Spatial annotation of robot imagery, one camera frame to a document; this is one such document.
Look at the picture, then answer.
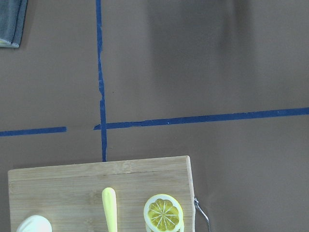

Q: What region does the lower lemon slice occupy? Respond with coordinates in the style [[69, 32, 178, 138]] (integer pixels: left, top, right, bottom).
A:
[[145, 217, 184, 232]]

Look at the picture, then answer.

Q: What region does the upper lemon slice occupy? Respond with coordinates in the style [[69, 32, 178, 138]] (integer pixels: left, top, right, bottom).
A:
[[143, 194, 184, 222]]

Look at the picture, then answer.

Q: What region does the grey folded cloth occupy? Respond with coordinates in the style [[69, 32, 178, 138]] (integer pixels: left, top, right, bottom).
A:
[[0, 0, 28, 48]]

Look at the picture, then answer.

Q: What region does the bamboo cutting board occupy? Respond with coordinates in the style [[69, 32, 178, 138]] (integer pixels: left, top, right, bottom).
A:
[[8, 156, 196, 232]]

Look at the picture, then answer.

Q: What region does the lemon slice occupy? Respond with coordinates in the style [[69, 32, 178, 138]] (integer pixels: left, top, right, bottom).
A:
[[145, 217, 184, 232], [143, 194, 184, 222]]

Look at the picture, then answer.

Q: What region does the yellow plastic knife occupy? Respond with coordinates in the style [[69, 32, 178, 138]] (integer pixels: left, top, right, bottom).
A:
[[102, 187, 118, 232]]

